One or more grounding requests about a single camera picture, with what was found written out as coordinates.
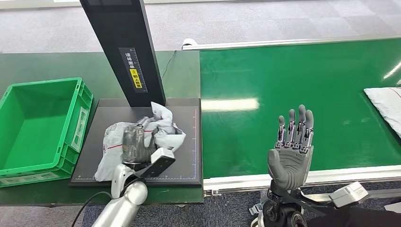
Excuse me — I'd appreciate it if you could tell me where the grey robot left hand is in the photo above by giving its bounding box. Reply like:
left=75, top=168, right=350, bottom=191
left=122, top=124, right=159, bottom=165

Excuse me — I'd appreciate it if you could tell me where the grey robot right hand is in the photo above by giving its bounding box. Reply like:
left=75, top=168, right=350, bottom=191
left=267, top=104, right=314, bottom=191

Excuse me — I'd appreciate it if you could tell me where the white package with red print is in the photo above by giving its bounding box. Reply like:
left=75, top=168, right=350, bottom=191
left=364, top=87, right=401, bottom=139
left=94, top=101, right=186, bottom=183

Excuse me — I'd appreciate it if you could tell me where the green conveyor belt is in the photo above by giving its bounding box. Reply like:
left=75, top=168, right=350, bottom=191
left=199, top=37, right=401, bottom=179

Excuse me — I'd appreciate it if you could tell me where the black scanner machine with column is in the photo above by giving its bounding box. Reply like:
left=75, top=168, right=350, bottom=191
left=69, top=0, right=203, bottom=188

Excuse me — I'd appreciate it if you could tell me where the black yellow label sticker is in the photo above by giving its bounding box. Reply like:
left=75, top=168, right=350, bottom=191
left=118, top=47, right=148, bottom=93

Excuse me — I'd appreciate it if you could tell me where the person's leg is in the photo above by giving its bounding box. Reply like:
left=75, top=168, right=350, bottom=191
left=308, top=207, right=401, bottom=227

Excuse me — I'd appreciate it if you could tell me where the green plastic crate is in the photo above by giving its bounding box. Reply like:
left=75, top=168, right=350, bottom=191
left=0, top=77, right=94, bottom=189

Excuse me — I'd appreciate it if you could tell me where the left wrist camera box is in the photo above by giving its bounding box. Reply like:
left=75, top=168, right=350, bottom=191
left=134, top=148, right=176, bottom=179

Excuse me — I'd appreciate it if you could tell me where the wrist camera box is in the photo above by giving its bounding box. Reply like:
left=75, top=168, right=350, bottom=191
left=134, top=148, right=176, bottom=179
left=329, top=182, right=370, bottom=209

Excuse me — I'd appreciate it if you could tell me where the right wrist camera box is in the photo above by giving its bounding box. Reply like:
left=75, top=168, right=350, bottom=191
left=329, top=182, right=370, bottom=209

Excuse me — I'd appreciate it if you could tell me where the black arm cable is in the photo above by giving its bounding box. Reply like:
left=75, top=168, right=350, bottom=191
left=71, top=191, right=113, bottom=227

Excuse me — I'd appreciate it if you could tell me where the thin black cable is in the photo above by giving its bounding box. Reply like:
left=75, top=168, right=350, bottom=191
left=161, top=50, right=177, bottom=79

